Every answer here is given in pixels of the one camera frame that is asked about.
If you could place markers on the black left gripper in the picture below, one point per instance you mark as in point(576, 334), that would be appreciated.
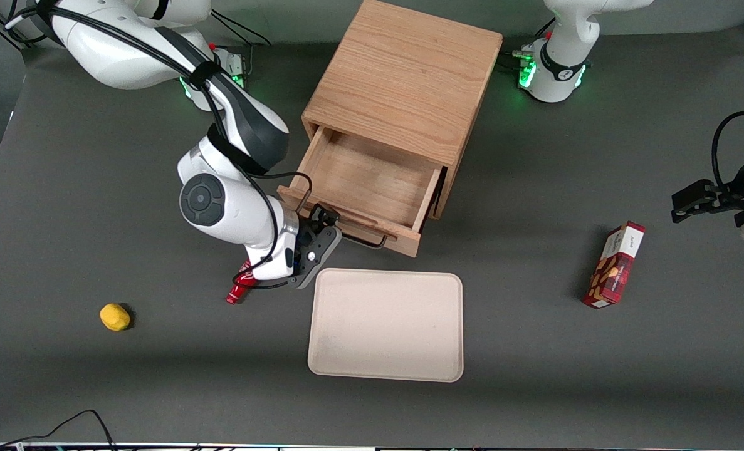
point(733, 191)

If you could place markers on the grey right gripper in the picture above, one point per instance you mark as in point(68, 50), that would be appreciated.
point(306, 232)

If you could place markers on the red plastic bottle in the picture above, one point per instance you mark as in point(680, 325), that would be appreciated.
point(240, 289)

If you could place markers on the red snack box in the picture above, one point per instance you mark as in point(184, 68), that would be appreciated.
point(616, 266)

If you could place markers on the beige plastic tray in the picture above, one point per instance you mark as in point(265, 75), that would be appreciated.
point(385, 326)

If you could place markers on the wooden drawer cabinet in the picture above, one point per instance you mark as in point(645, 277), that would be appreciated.
point(403, 75)

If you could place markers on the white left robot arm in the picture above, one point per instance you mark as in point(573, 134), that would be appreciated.
point(563, 44)

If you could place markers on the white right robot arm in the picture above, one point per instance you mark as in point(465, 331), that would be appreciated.
point(221, 210)

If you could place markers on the yellow lemon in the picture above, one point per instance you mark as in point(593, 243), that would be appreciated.
point(115, 317)

